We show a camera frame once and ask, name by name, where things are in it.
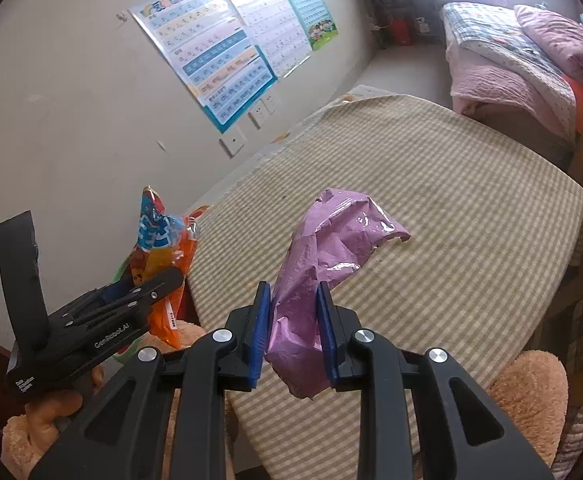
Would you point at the blue pinyin wall poster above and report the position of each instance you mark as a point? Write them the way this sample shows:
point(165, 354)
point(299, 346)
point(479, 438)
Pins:
point(211, 50)

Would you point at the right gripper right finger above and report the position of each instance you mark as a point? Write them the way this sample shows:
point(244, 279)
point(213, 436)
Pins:
point(425, 403)

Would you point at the dark bedside shelf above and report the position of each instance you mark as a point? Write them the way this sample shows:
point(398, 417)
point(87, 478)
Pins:
point(401, 10)

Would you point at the bed with pink blankets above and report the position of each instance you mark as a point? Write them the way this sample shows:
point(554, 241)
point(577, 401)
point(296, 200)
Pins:
point(524, 58)

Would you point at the green number wall poster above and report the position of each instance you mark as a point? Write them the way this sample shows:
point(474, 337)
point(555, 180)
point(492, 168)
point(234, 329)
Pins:
point(316, 21)

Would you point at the pink plastic wrapper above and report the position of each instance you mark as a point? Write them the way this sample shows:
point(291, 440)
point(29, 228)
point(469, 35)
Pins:
point(334, 239)

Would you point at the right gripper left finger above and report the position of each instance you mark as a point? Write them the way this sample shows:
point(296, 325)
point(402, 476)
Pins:
point(165, 416)

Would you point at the checkered blue bedspread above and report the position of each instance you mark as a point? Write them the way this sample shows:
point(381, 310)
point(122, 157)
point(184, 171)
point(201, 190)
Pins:
point(492, 61)

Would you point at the checkered tablecloth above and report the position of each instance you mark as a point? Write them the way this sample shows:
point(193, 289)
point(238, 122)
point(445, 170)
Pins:
point(492, 225)

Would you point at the white chart wall poster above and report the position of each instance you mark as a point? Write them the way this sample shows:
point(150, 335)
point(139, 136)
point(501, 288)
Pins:
point(277, 31)

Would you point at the pink folded quilt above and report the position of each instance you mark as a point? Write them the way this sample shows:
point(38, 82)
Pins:
point(559, 37)

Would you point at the orange snack bag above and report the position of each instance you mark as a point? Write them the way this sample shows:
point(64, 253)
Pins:
point(164, 241)

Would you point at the white wall switch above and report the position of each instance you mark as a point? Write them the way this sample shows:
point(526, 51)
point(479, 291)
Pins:
point(233, 141)

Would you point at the person's left hand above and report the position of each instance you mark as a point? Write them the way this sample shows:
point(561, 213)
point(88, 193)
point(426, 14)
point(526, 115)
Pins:
point(42, 413)

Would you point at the red bin under shelf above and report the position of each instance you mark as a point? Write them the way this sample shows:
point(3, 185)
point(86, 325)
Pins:
point(400, 31)

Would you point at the white wall socket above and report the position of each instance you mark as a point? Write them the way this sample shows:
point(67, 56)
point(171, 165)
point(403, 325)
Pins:
point(263, 109)

